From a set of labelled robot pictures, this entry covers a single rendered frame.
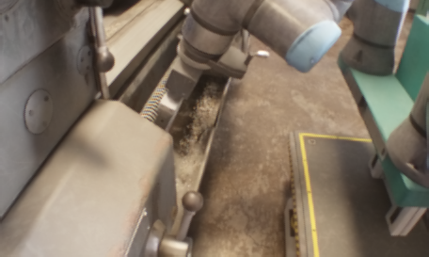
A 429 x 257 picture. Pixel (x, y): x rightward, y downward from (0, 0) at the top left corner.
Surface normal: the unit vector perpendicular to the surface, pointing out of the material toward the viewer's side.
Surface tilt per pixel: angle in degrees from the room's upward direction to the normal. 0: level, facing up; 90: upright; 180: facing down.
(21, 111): 90
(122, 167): 32
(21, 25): 90
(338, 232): 0
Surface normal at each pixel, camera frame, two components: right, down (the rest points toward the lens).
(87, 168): 0.55, -0.60
